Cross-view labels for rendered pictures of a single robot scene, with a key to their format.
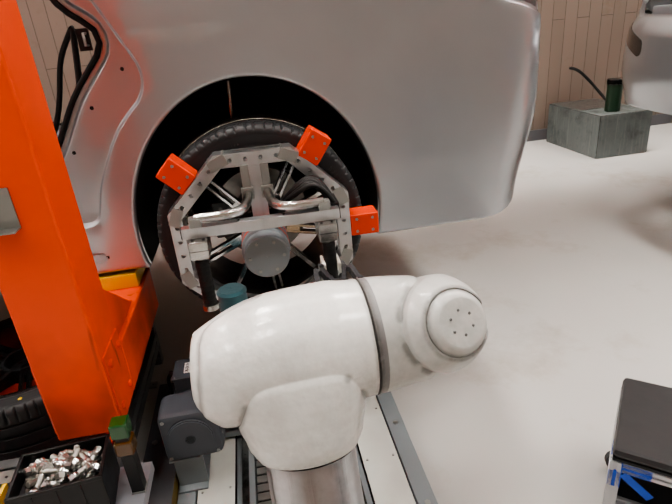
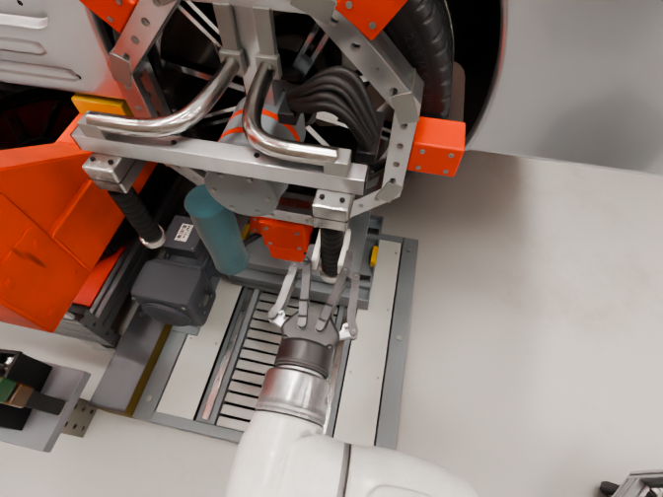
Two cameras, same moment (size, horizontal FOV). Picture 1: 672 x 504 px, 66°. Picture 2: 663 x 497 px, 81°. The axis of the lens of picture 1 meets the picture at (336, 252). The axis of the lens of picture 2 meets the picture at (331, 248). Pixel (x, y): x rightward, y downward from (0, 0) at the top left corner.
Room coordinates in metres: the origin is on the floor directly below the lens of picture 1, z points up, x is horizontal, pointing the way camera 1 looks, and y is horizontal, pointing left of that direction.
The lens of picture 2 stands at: (0.99, -0.09, 1.36)
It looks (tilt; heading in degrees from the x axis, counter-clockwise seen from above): 58 degrees down; 20
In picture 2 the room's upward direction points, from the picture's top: straight up
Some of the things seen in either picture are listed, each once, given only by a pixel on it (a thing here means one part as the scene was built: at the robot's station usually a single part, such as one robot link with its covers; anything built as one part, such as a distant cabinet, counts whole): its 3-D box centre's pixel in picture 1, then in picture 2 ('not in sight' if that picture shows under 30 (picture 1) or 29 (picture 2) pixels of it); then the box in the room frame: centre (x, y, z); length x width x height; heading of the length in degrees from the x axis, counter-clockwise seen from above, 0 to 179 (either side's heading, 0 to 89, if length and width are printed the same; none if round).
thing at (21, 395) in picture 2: (125, 444); (14, 393); (0.94, 0.52, 0.59); 0.04 x 0.04 x 0.04; 8
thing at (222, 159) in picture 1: (264, 234); (270, 125); (1.52, 0.22, 0.85); 0.54 x 0.07 x 0.54; 98
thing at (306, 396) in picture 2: not in sight; (295, 394); (1.08, -0.01, 0.83); 0.09 x 0.06 x 0.09; 98
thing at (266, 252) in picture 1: (265, 243); (258, 151); (1.45, 0.21, 0.85); 0.21 x 0.14 x 0.14; 8
